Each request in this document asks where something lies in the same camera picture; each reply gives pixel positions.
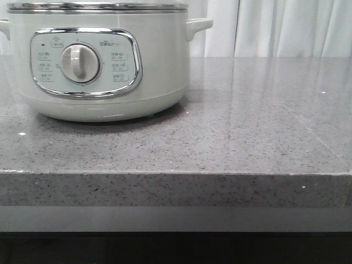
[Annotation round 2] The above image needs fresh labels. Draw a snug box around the white pleated curtain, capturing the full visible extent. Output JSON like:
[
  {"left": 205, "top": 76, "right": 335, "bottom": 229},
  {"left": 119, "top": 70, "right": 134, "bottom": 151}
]
[{"left": 1, "top": 1, "right": 351, "bottom": 59}]

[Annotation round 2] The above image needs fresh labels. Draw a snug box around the pale green electric cooking pot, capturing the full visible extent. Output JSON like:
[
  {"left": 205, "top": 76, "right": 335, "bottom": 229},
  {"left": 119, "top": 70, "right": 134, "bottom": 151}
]
[{"left": 1, "top": 2, "right": 213, "bottom": 122}]

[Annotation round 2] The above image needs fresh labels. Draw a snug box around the glass pot lid steel rim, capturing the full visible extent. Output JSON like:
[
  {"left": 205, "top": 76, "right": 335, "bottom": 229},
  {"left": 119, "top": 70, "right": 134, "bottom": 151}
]
[{"left": 6, "top": 1, "right": 188, "bottom": 14}]

